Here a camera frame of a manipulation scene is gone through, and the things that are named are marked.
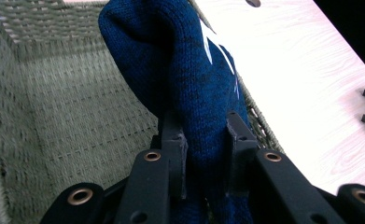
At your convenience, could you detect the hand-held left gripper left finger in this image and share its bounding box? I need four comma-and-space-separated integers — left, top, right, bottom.
161, 111, 190, 201

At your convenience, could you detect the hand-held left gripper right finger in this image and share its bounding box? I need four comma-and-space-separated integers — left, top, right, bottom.
226, 109, 260, 193

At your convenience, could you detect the dark blue knitted garment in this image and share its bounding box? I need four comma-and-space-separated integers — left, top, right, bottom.
97, 0, 257, 224

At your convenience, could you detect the green woven basket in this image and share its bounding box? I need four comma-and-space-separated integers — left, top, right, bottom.
0, 0, 286, 224

